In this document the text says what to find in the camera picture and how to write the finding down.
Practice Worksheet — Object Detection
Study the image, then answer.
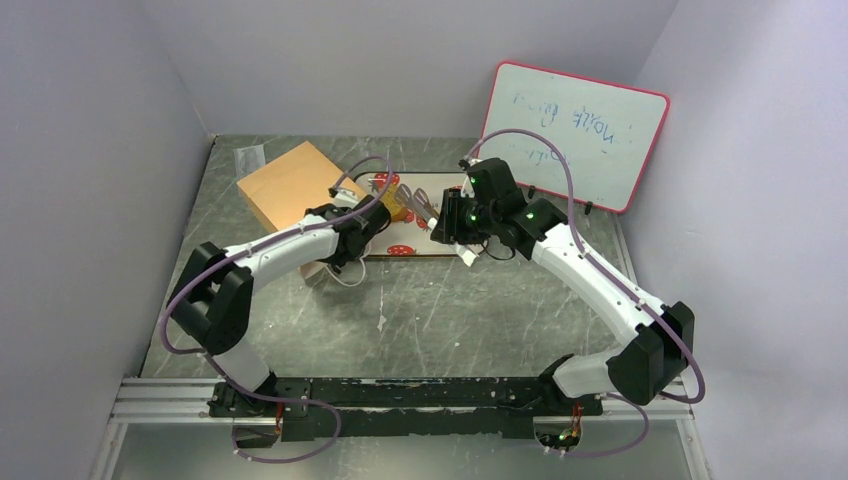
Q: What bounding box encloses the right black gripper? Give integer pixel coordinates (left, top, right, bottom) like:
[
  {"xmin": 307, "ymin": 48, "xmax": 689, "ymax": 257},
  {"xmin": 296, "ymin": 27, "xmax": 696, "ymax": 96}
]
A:
[{"xmin": 431, "ymin": 188, "xmax": 499, "ymax": 245}]

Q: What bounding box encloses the strawberry pattern tray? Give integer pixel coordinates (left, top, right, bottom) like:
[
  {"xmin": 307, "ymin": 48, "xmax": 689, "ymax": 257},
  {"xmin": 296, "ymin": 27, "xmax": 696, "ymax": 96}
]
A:
[{"xmin": 369, "ymin": 172, "xmax": 465, "ymax": 257}]

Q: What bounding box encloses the fake orange bread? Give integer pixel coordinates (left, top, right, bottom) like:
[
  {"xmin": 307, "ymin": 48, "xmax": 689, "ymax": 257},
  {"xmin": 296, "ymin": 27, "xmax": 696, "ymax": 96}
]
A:
[{"xmin": 381, "ymin": 185, "xmax": 409, "ymax": 223}]

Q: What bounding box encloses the brown paper bag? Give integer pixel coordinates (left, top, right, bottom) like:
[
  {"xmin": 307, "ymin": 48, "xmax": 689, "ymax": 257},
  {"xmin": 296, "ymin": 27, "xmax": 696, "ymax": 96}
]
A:
[{"xmin": 227, "ymin": 142, "xmax": 365, "ymax": 291}]

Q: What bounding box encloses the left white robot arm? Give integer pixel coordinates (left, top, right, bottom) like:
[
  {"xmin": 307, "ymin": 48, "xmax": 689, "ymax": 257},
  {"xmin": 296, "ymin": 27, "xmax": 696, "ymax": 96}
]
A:
[{"xmin": 163, "ymin": 196, "xmax": 391, "ymax": 416}]

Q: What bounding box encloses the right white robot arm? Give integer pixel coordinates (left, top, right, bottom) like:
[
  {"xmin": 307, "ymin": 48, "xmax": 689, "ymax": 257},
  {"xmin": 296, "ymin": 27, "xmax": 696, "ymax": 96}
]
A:
[{"xmin": 431, "ymin": 158, "xmax": 695, "ymax": 414}]

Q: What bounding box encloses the clear plastic wrapper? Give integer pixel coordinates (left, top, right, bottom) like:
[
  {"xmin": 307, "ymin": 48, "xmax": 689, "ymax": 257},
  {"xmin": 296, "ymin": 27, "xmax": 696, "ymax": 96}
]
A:
[{"xmin": 234, "ymin": 145, "xmax": 267, "ymax": 170}]

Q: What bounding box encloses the pink framed whiteboard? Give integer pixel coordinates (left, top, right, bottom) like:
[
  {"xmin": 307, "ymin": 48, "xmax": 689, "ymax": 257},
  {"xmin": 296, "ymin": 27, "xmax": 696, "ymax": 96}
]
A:
[{"xmin": 474, "ymin": 61, "xmax": 671, "ymax": 213}]

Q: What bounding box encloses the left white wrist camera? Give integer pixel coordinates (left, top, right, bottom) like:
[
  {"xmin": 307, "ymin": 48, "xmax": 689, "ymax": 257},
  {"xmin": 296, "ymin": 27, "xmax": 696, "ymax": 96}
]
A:
[{"xmin": 329, "ymin": 188, "xmax": 361, "ymax": 209}]

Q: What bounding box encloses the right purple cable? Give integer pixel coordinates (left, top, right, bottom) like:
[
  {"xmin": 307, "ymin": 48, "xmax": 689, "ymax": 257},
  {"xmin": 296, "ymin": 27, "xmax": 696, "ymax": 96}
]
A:
[{"xmin": 460, "ymin": 128, "xmax": 707, "ymax": 460}]

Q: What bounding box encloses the purple cable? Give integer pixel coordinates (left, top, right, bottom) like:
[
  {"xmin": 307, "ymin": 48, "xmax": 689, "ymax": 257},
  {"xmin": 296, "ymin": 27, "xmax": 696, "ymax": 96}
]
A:
[
  {"xmin": 460, "ymin": 128, "xmax": 707, "ymax": 460},
  {"xmin": 157, "ymin": 156, "xmax": 395, "ymax": 464}
]

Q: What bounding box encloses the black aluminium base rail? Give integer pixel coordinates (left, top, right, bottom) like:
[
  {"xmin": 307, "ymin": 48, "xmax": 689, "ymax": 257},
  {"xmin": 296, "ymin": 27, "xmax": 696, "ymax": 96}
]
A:
[{"xmin": 109, "ymin": 376, "xmax": 697, "ymax": 442}]

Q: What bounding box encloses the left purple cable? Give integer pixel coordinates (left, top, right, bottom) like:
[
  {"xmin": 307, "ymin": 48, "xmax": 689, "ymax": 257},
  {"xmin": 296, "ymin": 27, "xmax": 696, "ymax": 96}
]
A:
[{"xmin": 157, "ymin": 156, "xmax": 395, "ymax": 464}]

